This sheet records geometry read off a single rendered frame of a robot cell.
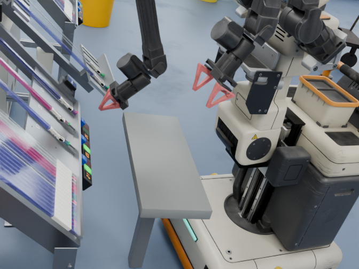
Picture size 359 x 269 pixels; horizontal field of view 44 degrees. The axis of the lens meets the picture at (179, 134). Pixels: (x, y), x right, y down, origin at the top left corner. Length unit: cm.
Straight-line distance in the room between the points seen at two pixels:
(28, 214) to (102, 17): 361
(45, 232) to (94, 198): 127
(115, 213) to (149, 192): 81
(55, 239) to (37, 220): 7
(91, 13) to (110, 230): 273
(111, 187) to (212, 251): 81
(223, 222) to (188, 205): 51
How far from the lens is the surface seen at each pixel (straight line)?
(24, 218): 104
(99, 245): 210
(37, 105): 139
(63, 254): 106
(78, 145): 140
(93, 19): 449
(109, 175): 249
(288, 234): 190
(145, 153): 165
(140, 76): 149
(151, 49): 148
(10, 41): 156
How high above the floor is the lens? 153
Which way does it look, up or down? 31 degrees down
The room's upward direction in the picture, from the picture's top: 15 degrees clockwise
